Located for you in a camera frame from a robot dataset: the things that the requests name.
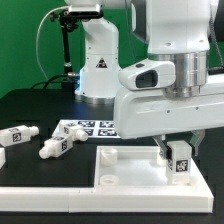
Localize white block at left edge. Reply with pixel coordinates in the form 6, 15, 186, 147
0, 148, 6, 169

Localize black cable at base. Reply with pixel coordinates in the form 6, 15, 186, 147
31, 74, 80, 90

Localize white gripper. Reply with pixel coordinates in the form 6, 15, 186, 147
113, 59, 224, 159

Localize white cable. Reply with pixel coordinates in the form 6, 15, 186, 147
35, 5, 70, 82

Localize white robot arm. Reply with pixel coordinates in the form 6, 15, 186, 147
65, 0, 224, 146

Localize black camera on stand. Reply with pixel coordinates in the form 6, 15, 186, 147
50, 8, 103, 77

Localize white L-shaped fence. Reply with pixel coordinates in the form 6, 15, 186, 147
0, 149, 214, 214

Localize paper sheet with markers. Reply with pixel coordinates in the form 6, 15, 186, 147
53, 120, 118, 138

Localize white square tabletop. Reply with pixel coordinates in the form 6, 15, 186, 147
94, 146, 201, 187

